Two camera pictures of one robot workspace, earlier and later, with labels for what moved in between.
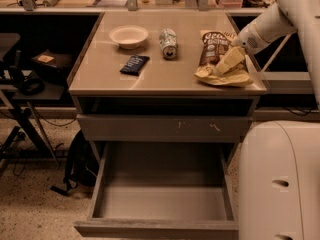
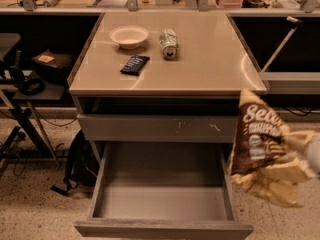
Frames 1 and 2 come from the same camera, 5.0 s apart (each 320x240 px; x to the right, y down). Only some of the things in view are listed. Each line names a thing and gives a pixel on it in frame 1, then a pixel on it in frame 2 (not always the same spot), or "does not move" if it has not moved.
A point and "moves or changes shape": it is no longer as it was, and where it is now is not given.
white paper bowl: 128,36 does not move
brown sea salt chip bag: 214,45 moves or changes shape
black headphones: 28,85 does not move
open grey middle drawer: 162,190 does not move
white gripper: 248,40 -> 314,154
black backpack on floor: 82,165 does not move
